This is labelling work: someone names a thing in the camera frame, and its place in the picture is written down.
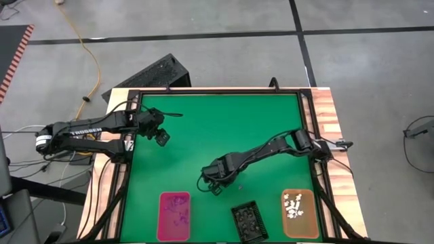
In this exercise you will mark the gray monitor back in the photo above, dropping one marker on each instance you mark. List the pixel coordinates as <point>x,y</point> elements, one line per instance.
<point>4,162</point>

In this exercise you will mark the green table mat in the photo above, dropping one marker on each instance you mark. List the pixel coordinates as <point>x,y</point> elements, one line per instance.
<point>203,135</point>

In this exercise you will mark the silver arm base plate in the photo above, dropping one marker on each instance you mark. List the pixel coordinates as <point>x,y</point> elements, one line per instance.
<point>335,145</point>

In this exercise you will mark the black slotted plastic basket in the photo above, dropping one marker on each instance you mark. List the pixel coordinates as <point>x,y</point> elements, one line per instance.
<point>259,220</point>

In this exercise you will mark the small display screen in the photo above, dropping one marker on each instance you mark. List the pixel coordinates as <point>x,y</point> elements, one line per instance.
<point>3,220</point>

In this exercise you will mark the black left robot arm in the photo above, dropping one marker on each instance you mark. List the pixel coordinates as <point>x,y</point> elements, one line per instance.
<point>108,123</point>

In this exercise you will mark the black power adapter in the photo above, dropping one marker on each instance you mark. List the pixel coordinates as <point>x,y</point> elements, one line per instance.
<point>80,160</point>

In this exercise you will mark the black frame bracket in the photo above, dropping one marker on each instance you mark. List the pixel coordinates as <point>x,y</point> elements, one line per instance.
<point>167,87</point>

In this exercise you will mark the black floor beam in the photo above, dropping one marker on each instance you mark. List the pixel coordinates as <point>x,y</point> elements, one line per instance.
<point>51,191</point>

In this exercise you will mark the pink plastic bin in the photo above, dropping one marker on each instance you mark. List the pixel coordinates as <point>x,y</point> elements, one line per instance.
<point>162,234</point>

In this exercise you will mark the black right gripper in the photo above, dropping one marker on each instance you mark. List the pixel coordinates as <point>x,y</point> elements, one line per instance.
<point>214,173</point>

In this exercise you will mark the orange plastic bin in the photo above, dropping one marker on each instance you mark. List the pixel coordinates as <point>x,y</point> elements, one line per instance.
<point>305,227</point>

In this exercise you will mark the black orange-striped floor mat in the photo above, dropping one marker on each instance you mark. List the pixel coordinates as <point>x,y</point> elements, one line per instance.
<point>10,44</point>

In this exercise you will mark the black perforated computer case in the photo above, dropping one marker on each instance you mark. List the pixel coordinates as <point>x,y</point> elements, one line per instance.
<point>152,72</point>

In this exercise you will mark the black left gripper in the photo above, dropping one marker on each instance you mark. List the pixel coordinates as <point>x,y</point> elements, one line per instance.
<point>149,122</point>

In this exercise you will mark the wooden table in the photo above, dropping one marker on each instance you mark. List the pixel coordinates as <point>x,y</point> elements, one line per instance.
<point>325,105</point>

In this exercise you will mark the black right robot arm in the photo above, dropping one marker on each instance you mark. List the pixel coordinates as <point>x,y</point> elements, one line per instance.
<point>268,147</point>

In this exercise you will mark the black aluminium table frame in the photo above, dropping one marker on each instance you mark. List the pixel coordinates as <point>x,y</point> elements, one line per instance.
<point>220,91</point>

